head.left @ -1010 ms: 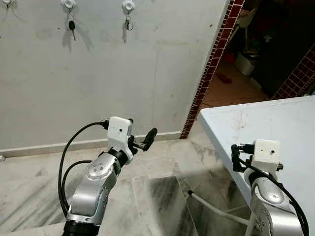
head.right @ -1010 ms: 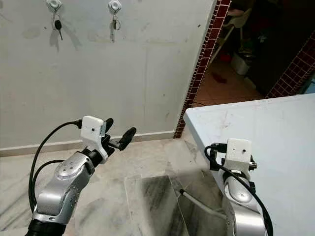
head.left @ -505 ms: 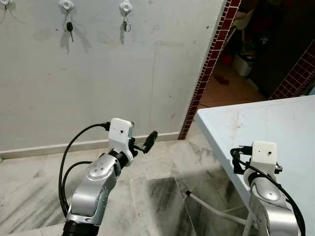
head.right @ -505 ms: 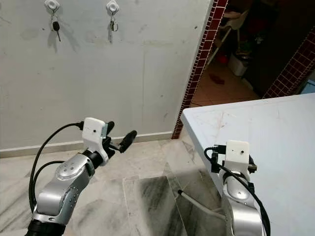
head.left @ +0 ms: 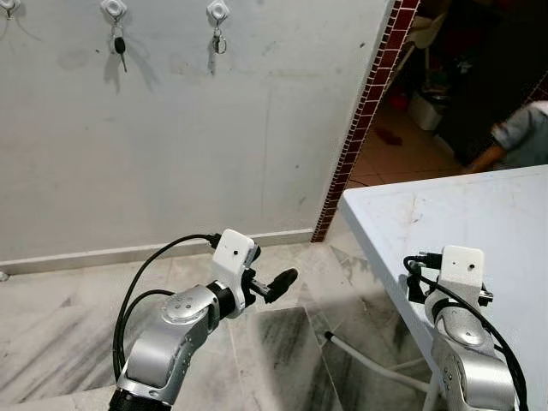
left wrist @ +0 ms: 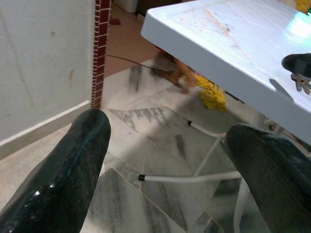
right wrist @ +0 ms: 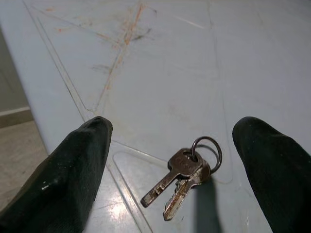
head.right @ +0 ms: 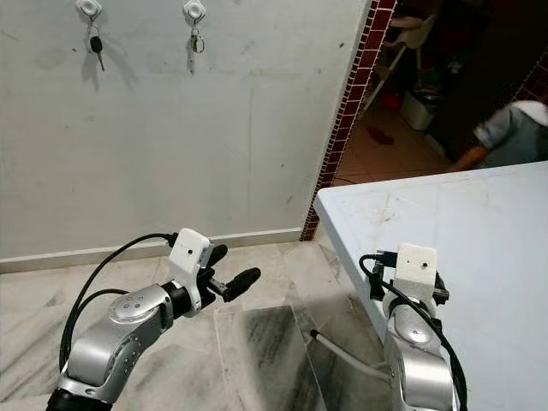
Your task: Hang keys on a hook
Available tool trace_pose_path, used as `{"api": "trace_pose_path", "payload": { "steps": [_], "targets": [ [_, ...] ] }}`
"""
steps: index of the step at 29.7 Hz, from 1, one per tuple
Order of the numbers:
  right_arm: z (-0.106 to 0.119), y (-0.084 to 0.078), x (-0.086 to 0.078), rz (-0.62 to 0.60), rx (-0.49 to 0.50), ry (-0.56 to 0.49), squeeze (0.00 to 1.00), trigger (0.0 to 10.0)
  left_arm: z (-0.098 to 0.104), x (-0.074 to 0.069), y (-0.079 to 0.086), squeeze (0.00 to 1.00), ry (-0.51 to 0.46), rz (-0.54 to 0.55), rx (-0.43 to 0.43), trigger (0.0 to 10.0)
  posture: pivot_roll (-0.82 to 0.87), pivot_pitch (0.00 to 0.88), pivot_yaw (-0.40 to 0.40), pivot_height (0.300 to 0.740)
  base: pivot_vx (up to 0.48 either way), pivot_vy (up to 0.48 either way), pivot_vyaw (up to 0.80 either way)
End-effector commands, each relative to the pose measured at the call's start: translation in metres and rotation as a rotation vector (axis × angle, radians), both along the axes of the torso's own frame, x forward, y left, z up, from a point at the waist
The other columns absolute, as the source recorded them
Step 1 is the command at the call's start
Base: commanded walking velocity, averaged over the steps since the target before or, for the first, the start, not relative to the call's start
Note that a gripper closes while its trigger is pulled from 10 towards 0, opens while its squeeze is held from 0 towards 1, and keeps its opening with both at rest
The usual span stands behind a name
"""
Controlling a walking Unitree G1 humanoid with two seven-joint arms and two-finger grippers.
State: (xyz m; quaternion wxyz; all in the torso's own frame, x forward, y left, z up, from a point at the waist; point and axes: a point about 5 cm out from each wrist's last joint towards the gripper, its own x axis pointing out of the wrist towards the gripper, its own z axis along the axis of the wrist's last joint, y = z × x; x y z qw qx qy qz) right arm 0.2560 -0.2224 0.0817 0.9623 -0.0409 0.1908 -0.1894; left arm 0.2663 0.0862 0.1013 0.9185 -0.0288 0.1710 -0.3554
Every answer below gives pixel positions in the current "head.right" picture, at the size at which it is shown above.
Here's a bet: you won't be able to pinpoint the white plastic folding table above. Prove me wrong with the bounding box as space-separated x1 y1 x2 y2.
314 161 548 411

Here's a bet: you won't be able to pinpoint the red item on floor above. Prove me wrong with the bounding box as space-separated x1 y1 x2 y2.
366 127 395 145

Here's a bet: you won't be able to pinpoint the white plastic bin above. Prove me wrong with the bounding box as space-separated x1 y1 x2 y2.
400 90 438 131

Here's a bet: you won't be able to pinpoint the dark red tile trim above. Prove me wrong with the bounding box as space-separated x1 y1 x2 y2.
300 0 400 242

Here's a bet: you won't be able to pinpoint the beige chair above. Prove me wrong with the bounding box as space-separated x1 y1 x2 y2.
381 9 442 86

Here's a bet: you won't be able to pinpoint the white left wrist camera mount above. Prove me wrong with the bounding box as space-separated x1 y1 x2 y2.
170 228 211 295

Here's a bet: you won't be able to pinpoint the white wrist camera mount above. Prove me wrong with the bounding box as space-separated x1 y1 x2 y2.
170 228 211 295
392 244 440 297

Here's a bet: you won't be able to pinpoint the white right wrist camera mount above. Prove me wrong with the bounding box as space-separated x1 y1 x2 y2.
392 244 440 297

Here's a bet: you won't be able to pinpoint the white table leg frame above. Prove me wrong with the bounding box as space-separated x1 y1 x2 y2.
311 330 391 383

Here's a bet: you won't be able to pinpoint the silver keys on large ring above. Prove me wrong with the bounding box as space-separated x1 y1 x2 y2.
187 26 206 74

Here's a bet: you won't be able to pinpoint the black headed key on ring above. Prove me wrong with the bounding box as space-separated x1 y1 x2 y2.
86 23 106 72

